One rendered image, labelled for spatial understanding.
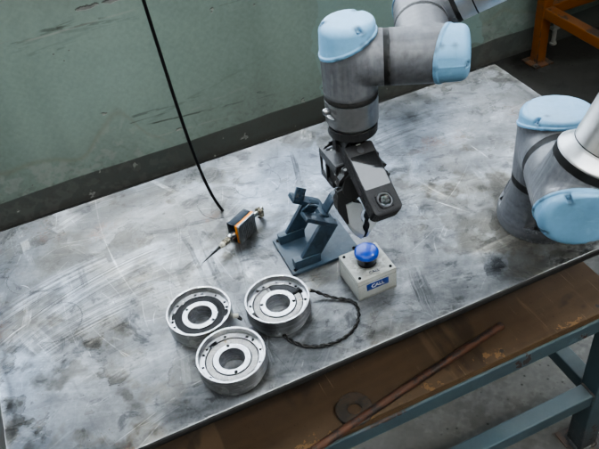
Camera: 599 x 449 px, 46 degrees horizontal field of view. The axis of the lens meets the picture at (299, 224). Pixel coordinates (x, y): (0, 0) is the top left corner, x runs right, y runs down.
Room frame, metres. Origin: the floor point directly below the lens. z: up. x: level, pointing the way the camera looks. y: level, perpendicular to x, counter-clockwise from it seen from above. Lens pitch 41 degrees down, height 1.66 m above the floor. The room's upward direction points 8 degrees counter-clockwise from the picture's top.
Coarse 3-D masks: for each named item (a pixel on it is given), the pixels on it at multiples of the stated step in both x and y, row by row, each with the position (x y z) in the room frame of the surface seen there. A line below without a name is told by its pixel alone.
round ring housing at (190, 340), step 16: (192, 288) 0.81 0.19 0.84; (208, 288) 0.81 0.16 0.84; (176, 304) 0.79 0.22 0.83; (192, 304) 0.79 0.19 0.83; (208, 304) 0.78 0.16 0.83; (224, 304) 0.78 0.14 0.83; (192, 320) 0.77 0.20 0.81; (224, 320) 0.73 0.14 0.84; (176, 336) 0.72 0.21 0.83; (192, 336) 0.71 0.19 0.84
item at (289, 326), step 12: (276, 276) 0.81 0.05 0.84; (288, 276) 0.81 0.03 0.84; (252, 288) 0.79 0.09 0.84; (264, 288) 0.80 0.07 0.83; (300, 288) 0.79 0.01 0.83; (252, 300) 0.77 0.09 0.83; (264, 300) 0.77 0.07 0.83; (276, 300) 0.78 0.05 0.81; (288, 300) 0.77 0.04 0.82; (252, 312) 0.75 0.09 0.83; (264, 312) 0.75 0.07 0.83; (288, 312) 0.74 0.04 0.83; (300, 312) 0.73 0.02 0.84; (252, 324) 0.73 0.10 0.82; (264, 324) 0.72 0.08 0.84; (276, 324) 0.71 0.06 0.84; (288, 324) 0.71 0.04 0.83; (300, 324) 0.72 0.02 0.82; (276, 336) 0.72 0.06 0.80
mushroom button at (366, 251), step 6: (360, 246) 0.82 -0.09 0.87; (366, 246) 0.82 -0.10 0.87; (372, 246) 0.82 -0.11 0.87; (354, 252) 0.81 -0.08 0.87; (360, 252) 0.80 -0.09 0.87; (366, 252) 0.80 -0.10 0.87; (372, 252) 0.80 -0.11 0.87; (378, 252) 0.80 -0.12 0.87; (360, 258) 0.80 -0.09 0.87; (366, 258) 0.79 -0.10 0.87; (372, 258) 0.79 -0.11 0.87
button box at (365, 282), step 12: (348, 264) 0.81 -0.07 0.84; (360, 264) 0.80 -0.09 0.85; (372, 264) 0.80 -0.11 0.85; (384, 264) 0.80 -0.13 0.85; (348, 276) 0.80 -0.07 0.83; (360, 276) 0.78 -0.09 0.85; (372, 276) 0.78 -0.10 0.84; (384, 276) 0.78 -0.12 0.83; (396, 276) 0.79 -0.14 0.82; (360, 288) 0.77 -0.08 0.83; (372, 288) 0.77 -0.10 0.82; (384, 288) 0.78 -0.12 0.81; (360, 300) 0.77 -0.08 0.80
